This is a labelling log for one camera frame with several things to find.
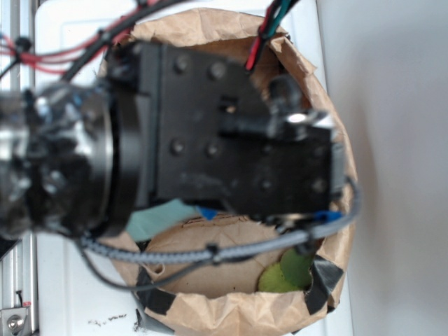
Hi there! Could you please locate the green fuzzy toy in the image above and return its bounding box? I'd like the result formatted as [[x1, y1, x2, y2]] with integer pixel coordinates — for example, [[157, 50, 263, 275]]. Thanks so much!
[[258, 248, 314, 293]]

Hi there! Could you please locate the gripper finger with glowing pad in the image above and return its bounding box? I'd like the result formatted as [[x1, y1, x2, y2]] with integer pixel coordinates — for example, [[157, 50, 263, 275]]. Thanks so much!
[[330, 142, 346, 198]]

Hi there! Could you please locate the red wire bundle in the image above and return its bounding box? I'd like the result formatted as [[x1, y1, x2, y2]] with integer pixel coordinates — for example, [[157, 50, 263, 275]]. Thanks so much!
[[0, 0, 302, 76]]

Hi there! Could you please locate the teal cloth piece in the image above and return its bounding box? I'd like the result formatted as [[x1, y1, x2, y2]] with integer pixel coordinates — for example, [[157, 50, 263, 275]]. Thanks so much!
[[125, 199, 199, 242]]

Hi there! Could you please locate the black cable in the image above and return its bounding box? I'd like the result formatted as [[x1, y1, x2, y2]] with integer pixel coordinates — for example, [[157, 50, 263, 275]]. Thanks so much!
[[78, 241, 214, 291]]

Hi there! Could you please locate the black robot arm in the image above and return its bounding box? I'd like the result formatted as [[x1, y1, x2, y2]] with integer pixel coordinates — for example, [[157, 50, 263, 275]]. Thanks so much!
[[1, 41, 345, 238]]

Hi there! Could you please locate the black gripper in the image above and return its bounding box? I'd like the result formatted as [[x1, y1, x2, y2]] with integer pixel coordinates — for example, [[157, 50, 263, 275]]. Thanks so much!
[[106, 41, 335, 219]]

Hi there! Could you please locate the aluminium frame rail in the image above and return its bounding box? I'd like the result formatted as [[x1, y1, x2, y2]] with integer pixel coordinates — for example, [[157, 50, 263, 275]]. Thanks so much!
[[1, 1, 39, 335]]

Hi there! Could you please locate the grey braided cable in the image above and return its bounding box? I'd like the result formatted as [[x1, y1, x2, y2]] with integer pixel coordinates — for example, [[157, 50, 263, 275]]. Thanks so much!
[[78, 174, 363, 265]]

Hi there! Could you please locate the brown paper bag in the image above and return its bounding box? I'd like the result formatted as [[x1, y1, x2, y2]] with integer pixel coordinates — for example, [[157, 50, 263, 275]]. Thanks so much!
[[113, 8, 357, 335]]

